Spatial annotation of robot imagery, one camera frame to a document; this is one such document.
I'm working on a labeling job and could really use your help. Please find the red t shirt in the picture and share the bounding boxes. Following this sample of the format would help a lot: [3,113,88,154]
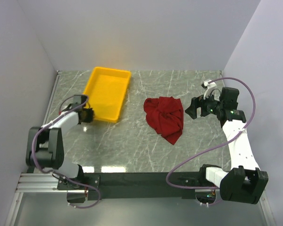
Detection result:
[143,97,183,145]

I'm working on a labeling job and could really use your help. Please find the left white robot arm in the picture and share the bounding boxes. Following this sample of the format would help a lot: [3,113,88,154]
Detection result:
[25,94,94,186]

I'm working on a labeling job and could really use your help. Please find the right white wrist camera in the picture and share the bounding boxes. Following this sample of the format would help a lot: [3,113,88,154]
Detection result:
[201,80,217,99]

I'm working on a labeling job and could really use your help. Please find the black base beam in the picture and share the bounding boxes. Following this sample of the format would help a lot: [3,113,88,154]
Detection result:
[56,171,225,203]

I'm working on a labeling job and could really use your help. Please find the aluminium frame rail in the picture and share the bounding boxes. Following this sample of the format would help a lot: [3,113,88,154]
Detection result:
[14,70,85,196]

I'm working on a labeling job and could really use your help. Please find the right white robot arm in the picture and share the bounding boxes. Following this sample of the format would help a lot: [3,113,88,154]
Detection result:
[185,87,268,204]

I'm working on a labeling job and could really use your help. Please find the yellow plastic tray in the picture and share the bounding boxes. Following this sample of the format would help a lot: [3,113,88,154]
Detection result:
[83,67,131,123]

